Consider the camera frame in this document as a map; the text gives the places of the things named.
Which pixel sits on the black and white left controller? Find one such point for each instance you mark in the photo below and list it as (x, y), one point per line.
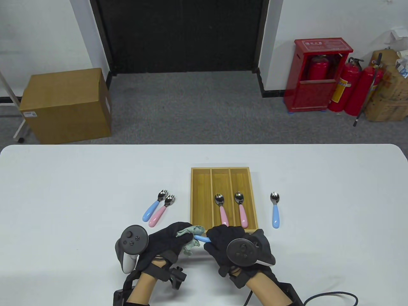
(131, 245)

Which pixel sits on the white packages pile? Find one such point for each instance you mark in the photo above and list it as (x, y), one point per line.
(401, 47)

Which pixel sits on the person's left hand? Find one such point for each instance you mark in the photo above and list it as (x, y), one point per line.
(162, 245)

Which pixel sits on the red fire extinguisher cabinet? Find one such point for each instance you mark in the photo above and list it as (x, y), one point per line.
(310, 92)

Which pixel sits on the person's right forearm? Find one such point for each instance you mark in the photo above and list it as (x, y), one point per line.
(265, 293)

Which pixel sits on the white wheeled stand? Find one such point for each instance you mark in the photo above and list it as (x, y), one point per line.
(12, 102)

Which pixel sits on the large brown cardboard box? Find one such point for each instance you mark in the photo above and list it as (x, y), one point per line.
(67, 105)

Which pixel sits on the red fire extinguisher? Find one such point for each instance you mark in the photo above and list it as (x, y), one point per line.
(361, 92)
(318, 68)
(344, 86)

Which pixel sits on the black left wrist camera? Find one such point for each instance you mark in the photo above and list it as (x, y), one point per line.
(176, 276)

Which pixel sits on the person's left fingers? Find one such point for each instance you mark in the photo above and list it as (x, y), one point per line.
(183, 227)

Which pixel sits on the person's right fingers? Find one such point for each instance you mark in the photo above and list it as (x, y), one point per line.
(220, 234)

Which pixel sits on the person's right hand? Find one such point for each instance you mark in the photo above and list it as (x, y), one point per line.
(220, 242)

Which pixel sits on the grey-green cleaning cloth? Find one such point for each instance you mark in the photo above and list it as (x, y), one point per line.
(193, 232)

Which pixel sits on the person's left forearm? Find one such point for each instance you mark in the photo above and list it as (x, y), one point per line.
(142, 288)

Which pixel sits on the printed worn cardboard box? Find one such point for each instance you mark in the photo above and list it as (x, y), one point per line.
(387, 92)

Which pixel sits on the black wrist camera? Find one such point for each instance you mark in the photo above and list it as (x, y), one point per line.
(176, 276)
(288, 295)

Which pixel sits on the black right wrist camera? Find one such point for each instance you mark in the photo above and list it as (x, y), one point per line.
(288, 295)

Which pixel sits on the bamboo cutlery tray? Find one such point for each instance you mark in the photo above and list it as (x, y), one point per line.
(223, 178)

